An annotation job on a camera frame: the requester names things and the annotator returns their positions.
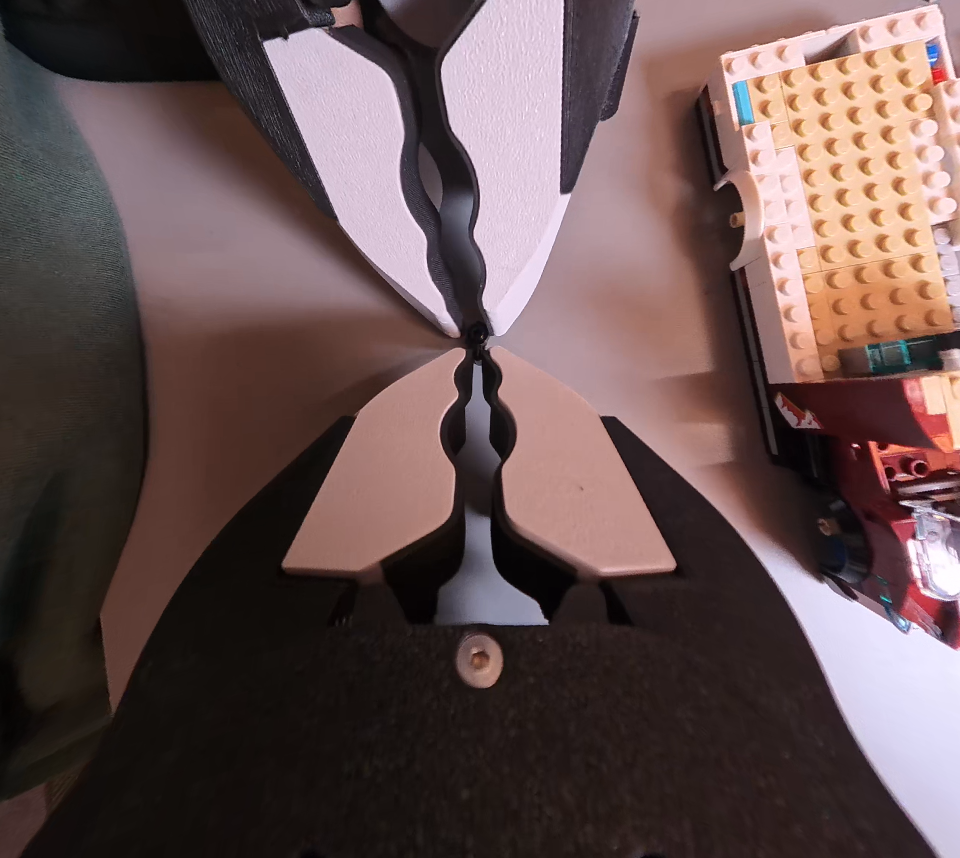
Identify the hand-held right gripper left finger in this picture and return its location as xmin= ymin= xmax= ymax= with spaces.
xmin=281 ymin=346 xmax=466 ymax=624

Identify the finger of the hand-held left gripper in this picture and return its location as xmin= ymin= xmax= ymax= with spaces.
xmin=261 ymin=27 xmax=465 ymax=340
xmin=438 ymin=0 xmax=569 ymax=338

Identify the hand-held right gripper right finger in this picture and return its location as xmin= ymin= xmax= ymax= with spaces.
xmin=486 ymin=346 xmax=678 ymax=624

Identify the grey desk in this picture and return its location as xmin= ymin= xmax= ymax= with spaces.
xmin=52 ymin=0 xmax=960 ymax=858

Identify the tan white red brick vehicle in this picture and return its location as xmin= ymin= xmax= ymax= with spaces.
xmin=696 ymin=3 xmax=960 ymax=653

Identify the person in green sweatshirt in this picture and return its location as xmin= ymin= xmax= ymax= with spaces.
xmin=0 ymin=33 xmax=147 ymax=799

